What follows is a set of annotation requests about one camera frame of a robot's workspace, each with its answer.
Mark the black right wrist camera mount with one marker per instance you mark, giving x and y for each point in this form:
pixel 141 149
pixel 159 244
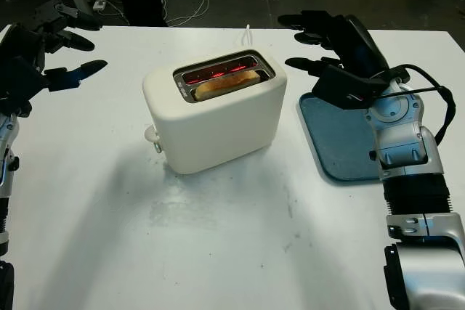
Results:
pixel 345 88

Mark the white two-slot toaster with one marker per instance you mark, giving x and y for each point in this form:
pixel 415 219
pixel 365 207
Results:
pixel 218 132

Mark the white power strip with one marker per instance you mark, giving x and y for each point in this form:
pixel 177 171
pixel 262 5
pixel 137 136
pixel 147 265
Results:
pixel 99 5

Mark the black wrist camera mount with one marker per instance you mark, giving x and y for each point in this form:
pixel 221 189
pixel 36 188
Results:
pixel 12 106
pixel 345 88

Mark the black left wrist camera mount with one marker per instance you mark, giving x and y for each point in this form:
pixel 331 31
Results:
pixel 12 106

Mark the blue plastic tray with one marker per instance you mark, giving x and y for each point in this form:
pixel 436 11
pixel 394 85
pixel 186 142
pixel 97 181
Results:
pixel 334 143

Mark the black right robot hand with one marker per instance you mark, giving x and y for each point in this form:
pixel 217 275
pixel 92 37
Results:
pixel 365 48

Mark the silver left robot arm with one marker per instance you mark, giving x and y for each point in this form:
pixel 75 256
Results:
pixel 4 186

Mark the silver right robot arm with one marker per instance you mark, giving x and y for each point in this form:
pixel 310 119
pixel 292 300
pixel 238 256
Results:
pixel 417 197

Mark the toast slice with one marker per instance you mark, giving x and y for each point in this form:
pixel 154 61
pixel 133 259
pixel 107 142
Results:
pixel 225 83

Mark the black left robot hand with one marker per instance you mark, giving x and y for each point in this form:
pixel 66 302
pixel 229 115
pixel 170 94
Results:
pixel 22 70

